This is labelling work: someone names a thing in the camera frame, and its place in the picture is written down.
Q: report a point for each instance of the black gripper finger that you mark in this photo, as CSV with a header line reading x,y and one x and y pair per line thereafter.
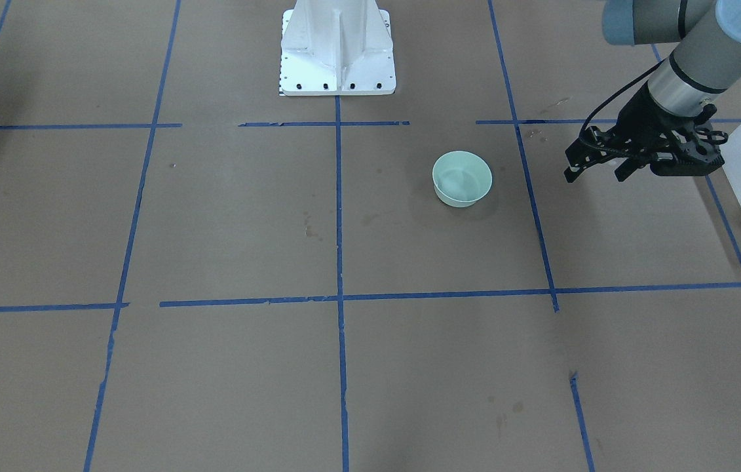
x,y
580,157
632,164

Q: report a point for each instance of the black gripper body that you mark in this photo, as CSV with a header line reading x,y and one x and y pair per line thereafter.
x,y
641,117

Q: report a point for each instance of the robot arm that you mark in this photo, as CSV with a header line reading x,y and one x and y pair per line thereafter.
x,y
706,60

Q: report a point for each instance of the mint green bowl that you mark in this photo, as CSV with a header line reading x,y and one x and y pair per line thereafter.
x,y
461,178

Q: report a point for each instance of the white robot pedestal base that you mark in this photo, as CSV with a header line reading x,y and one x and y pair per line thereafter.
x,y
336,48

